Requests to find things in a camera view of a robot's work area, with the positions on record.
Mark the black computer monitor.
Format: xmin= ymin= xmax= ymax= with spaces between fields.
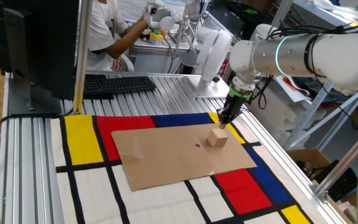
xmin=0 ymin=0 xmax=80 ymax=116

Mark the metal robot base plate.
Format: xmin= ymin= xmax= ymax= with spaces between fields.
xmin=183 ymin=75 xmax=232 ymax=100

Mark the brown cardboard sheet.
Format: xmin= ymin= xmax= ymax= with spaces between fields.
xmin=110 ymin=123 xmax=258 ymax=192

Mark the black equipment case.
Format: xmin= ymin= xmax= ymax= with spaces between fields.
xmin=202 ymin=0 xmax=279 ymax=41

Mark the black monitor power cable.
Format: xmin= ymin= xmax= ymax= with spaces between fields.
xmin=0 ymin=107 xmax=75 ymax=190

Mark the white foam packing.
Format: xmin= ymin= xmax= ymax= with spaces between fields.
xmin=249 ymin=85 xmax=298 ymax=147

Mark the white orange paper sheet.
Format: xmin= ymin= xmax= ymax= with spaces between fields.
xmin=273 ymin=75 xmax=312 ymax=103

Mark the aluminium table edge rail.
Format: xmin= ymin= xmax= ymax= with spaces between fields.
xmin=240 ymin=110 xmax=349 ymax=224

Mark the black crate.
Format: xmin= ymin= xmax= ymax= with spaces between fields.
xmin=314 ymin=159 xmax=358 ymax=203

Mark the yellow emergency stop box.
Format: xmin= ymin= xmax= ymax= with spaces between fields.
xmin=149 ymin=29 xmax=165 ymax=46

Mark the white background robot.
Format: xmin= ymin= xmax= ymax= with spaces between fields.
xmin=178 ymin=0 xmax=233 ymax=94

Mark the bare forearm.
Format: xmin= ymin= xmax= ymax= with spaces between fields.
xmin=104 ymin=21 xmax=142 ymax=60

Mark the slanted aluminium post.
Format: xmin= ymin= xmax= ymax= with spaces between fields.
xmin=270 ymin=0 xmax=294 ymax=30

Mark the aluminium frame strut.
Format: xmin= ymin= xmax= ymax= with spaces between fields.
xmin=310 ymin=139 xmax=358 ymax=203

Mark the white teleoperation device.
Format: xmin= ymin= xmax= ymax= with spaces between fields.
xmin=143 ymin=0 xmax=183 ymax=32

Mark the grey metal workbench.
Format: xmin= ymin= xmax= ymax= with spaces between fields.
xmin=127 ymin=39 xmax=239 ymax=75

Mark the colour block patterned cloth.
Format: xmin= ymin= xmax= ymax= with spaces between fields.
xmin=50 ymin=112 xmax=315 ymax=224

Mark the blue grey shelf rack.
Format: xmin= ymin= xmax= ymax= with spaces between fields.
xmin=283 ymin=0 xmax=358 ymax=152

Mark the small wooden block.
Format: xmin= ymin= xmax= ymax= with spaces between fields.
xmin=206 ymin=128 xmax=229 ymax=148

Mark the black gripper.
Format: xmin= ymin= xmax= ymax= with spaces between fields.
xmin=216 ymin=94 xmax=246 ymax=129

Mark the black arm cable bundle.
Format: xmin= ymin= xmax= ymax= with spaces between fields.
xmin=244 ymin=19 xmax=358 ymax=131

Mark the white chair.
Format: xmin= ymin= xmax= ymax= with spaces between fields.
xmin=112 ymin=54 xmax=135 ymax=73

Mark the open cardboard box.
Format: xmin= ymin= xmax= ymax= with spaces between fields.
xmin=286 ymin=147 xmax=332 ymax=183

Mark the black keyboard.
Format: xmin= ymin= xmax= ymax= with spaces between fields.
xmin=83 ymin=73 xmax=157 ymax=100

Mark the person in white shirt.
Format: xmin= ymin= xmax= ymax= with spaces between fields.
xmin=85 ymin=0 xmax=130 ymax=72

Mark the bare hand of person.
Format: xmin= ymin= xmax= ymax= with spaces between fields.
xmin=137 ymin=14 xmax=149 ymax=30

